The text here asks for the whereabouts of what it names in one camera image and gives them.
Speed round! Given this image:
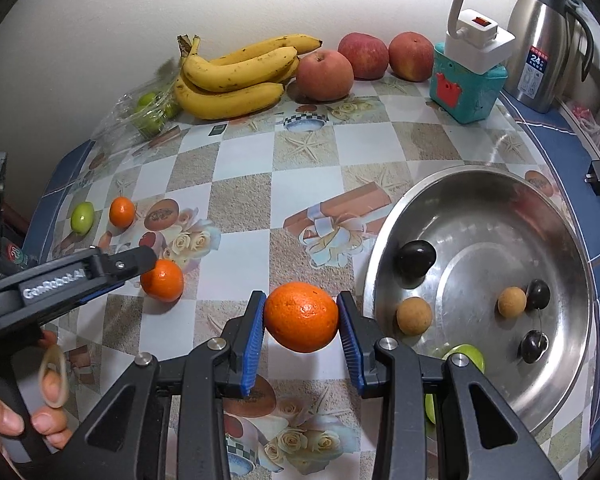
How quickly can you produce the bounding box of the large green jujube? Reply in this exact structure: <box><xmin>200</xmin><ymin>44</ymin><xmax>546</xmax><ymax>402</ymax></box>
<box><xmin>424</xmin><ymin>343</ymin><xmax>487</xmax><ymax>426</ymax></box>

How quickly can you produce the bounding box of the white power strip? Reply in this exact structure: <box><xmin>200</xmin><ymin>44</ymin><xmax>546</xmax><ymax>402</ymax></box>
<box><xmin>445</xmin><ymin>8</ymin><xmax>516</xmax><ymax>72</ymax></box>

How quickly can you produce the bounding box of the stainless steel bowl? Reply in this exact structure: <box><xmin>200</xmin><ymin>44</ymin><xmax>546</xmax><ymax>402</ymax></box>
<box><xmin>362</xmin><ymin>164</ymin><xmax>596</xmax><ymax>436</ymax></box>

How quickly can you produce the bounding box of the dark plum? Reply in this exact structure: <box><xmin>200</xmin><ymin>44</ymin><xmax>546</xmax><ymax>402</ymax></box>
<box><xmin>525</xmin><ymin>279</ymin><xmax>552</xmax><ymax>311</ymax></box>
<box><xmin>519</xmin><ymin>330</ymin><xmax>549</xmax><ymax>364</ymax></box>
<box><xmin>397</xmin><ymin>240</ymin><xmax>437</xmax><ymax>277</ymax></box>

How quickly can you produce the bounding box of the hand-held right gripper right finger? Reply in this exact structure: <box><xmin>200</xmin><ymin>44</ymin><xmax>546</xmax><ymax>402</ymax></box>
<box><xmin>336</xmin><ymin>290</ymin><xmax>563</xmax><ymax>480</ymax></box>

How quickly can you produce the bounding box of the yellow banana bunch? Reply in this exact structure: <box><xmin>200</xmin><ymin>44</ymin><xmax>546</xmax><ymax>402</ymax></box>
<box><xmin>174</xmin><ymin>34</ymin><xmax>324</xmax><ymax>121</ymax></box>

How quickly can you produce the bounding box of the person's left hand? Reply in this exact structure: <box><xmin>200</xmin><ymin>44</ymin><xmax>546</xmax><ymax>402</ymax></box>
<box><xmin>0</xmin><ymin>332</ymin><xmax>75</xmax><ymax>461</ymax></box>

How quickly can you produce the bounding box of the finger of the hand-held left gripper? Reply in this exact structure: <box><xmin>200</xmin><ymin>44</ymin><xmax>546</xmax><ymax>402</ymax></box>
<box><xmin>77</xmin><ymin>282</ymin><xmax>128</xmax><ymax>306</ymax></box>
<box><xmin>91</xmin><ymin>245</ymin><xmax>159</xmax><ymax>285</ymax></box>

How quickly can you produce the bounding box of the teal plastic toy box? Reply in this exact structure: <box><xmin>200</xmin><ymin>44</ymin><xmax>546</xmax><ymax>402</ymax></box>
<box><xmin>428</xmin><ymin>42</ymin><xmax>508</xmax><ymax>125</ymax></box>

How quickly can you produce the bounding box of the red apple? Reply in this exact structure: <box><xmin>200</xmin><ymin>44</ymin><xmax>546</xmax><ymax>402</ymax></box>
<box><xmin>337</xmin><ymin>32</ymin><xmax>391</xmax><ymax>81</ymax></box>
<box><xmin>296</xmin><ymin>50</ymin><xmax>356</xmax><ymax>102</ymax></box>
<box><xmin>388</xmin><ymin>31</ymin><xmax>436</xmax><ymax>82</ymax></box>

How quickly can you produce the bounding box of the stainless steel thermos kettle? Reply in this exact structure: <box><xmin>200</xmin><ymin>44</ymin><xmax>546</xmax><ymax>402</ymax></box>
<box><xmin>500</xmin><ymin>0</ymin><xmax>595</xmax><ymax>115</ymax></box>

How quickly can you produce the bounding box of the small green jujube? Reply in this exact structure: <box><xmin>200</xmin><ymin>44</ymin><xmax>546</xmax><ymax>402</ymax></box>
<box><xmin>70</xmin><ymin>202</ymin><xmax>96</xmax><ymax>233</ymax></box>

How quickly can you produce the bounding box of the clear bag of green jujubes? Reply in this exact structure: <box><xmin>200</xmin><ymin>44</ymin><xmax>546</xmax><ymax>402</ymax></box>
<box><xmin>92</xmin><ymin>77</ymin><xmax>183</xmax><ymax>148</ymax></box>

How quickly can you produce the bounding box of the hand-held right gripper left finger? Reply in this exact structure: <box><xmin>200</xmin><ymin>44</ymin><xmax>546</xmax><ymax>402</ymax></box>
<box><xmin>40</xmin><ymin>290</ymin><xmax>267</xmax><ymax>480</ymax></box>

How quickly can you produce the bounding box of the tan longan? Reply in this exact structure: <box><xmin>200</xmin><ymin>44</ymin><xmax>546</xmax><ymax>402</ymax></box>
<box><xmin>396</xmin><ymin>297</ymin><xmax>433</xmax><ymax>337</ymax></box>
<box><xmin>497</xmin><ymin>286</ymin><xmax>527</xmax><ymax>318</ymax></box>

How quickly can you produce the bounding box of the small orange tangerine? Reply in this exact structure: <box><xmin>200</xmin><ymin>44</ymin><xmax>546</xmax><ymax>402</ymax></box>
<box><xmin>109</xmin><ymin>196</ymin><xmax>136</xmax><ymax>228</ymax></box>

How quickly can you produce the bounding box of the tan rubber band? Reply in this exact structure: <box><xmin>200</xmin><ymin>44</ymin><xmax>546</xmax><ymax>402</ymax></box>
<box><xmin>39</xmin><ymin>345</ymin><xmax>71</xmax><ymax>407</ymax></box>

